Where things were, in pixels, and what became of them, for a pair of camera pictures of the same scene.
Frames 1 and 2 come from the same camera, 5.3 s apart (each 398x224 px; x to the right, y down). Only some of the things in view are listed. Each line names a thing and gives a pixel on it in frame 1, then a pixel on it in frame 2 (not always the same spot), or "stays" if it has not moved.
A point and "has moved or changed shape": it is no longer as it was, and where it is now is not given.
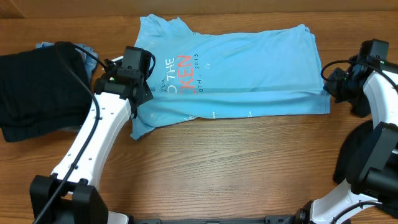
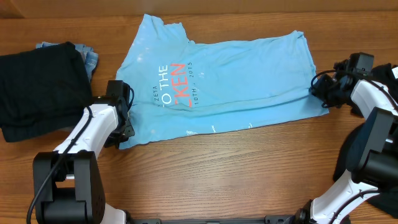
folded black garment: [38, 95] stays
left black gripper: [148, 93] -> [129, 130]
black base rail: [268, 219] stays
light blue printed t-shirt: [203, 74] has moved or changed shape
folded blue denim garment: [91, 63] stays
